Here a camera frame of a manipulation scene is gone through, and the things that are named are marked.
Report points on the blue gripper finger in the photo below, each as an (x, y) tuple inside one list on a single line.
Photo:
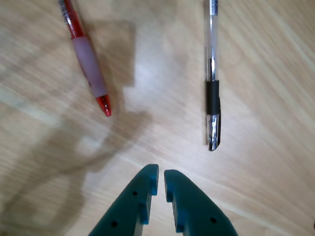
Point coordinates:
[(197, 211), (128, 211)]

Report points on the clear stick pen black cap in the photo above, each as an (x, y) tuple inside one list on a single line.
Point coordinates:
[(212, 93)]

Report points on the red retractable gel pen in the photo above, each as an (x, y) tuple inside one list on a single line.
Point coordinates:
[(88, 64)]

